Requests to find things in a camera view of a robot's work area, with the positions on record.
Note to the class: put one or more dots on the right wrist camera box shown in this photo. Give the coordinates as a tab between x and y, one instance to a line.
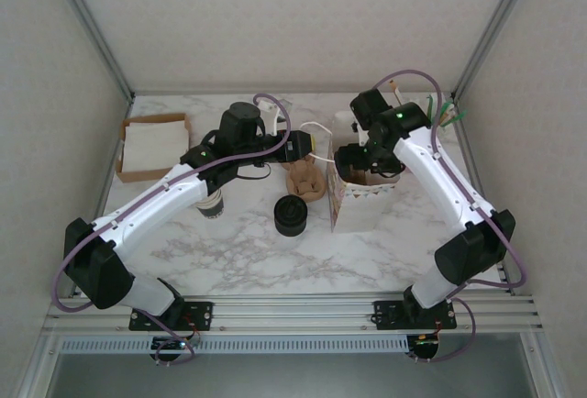
360	133

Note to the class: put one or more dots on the green drinking straw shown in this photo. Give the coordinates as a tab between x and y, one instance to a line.
458	116
446	111
430	104

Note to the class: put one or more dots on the white paper napkins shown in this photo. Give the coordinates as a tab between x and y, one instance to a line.
156	146

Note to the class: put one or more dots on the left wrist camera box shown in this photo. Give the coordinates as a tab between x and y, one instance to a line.
274	123

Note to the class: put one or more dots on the white straw with brown tip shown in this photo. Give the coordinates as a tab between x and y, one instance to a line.
395	88

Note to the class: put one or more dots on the small controller circuit board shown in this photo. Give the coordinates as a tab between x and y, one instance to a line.
424	347
169	345

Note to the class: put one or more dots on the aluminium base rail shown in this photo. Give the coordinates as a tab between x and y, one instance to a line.
293	315

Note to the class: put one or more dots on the aluminium side rail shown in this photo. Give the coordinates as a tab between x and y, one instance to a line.
468	150
103	198

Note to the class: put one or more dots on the brown cardboard tray box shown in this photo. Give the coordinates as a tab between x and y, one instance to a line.
151	172

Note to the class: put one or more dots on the stack of black lids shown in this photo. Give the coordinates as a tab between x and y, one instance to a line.
290	214

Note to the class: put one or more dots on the aluminium frame post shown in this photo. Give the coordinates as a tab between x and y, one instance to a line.
493	26
95	26

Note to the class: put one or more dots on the stack of paper cups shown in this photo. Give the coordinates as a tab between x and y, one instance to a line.
212	207

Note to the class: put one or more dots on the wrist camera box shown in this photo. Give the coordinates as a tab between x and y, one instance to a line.
274	123
360	133

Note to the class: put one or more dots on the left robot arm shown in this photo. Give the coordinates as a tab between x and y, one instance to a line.
151	201

